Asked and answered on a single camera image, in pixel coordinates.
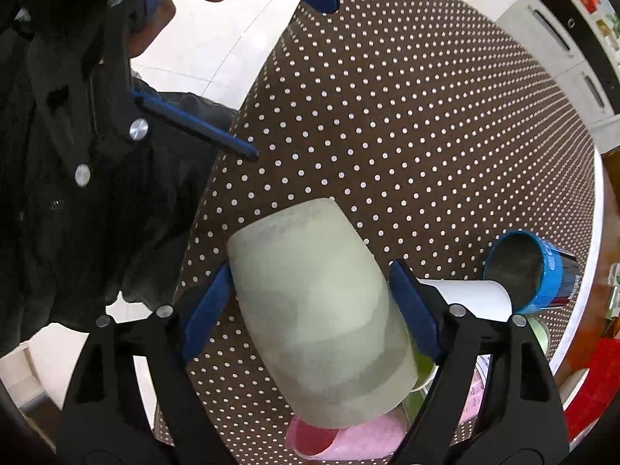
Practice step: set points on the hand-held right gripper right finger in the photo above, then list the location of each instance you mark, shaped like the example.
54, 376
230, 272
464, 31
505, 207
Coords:
412, 311

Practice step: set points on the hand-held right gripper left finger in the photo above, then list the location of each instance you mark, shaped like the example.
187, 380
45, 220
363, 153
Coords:
209, 311

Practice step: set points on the pale green cup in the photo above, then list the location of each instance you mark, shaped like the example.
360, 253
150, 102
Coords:
310, 310

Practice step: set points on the lime green cup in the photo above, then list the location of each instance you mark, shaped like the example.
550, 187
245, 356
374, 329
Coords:
422, 373

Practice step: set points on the white cup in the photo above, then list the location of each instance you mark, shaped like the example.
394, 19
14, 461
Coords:
477, 295

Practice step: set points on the light green cup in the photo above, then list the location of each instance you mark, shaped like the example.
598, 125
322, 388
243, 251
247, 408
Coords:
540, 335

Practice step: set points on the blue cup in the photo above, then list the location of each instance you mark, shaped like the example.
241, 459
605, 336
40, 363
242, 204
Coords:
545, 276

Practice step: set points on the pink cup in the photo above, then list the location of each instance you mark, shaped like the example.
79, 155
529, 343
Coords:
358, 438

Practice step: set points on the brown polka dot tablecloth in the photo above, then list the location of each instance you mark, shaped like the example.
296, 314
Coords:
411, 131

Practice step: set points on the red plastic item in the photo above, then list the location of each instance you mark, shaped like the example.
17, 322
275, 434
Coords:
598, 387

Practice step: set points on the white cabinet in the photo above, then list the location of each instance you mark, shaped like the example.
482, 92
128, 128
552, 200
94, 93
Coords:
557, 72

